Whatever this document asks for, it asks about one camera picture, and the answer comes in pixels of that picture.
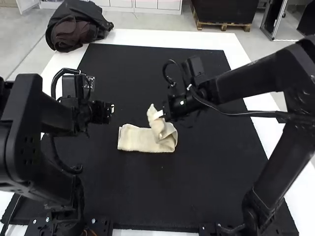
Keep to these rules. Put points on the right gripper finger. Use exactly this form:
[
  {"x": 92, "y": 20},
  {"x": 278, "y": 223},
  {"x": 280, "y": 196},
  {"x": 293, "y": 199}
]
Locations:
[{"x": 158, "y": 115}]

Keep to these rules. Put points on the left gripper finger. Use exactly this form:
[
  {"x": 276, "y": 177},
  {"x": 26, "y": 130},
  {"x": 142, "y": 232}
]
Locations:
[{"x": 112, "y": 109}]

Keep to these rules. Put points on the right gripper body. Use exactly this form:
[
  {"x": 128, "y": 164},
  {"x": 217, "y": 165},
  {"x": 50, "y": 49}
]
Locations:
[{"x": 179, "y": 108}]

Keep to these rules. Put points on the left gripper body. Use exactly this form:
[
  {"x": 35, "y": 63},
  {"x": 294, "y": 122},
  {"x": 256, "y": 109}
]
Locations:
[{"x": 98, "y": 113}]

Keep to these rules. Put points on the pale towel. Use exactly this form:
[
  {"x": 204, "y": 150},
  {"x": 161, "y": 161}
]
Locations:
[{"x": 137, "y": 140}]

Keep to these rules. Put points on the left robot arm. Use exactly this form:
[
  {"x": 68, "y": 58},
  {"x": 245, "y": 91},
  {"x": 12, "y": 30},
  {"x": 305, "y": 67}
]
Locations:
[{"x": 22, "y": 137}]

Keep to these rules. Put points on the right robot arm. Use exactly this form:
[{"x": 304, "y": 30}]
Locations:
[{"x": 258, "y": 73}]

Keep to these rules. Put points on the black mat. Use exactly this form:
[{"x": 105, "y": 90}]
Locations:
[{"x": 137, "y": 184}]

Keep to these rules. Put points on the black clothing heap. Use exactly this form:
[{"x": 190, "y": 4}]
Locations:
[{"x": 73, "y": 27}]

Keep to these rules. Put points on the wooden pallet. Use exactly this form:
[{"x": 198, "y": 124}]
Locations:
[{"x": 221, "y": 25}]

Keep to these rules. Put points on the black crate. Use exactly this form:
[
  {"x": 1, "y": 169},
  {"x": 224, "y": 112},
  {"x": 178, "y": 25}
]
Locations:
[{"x": 221, "y": 11}]

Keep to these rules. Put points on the white cupboard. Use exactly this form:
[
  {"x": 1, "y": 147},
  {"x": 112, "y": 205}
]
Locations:
[{"x": 147, "y": 4}]

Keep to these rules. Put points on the metal framed black case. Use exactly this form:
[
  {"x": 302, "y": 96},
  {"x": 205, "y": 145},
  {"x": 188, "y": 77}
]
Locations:
[{"x": 270, "y": 17}]

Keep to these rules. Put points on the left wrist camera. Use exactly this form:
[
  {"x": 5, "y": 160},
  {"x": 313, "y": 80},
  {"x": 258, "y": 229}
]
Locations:
[{"x": 70, "y": 86}]

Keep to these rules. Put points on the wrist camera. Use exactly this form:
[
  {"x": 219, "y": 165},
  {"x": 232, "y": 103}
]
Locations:
[
  {"x": 70, "y": 86},
  {"x": 195, "y": 67}
]

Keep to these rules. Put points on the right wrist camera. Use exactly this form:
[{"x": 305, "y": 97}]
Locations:
[{"x": 195, "y": 67}]

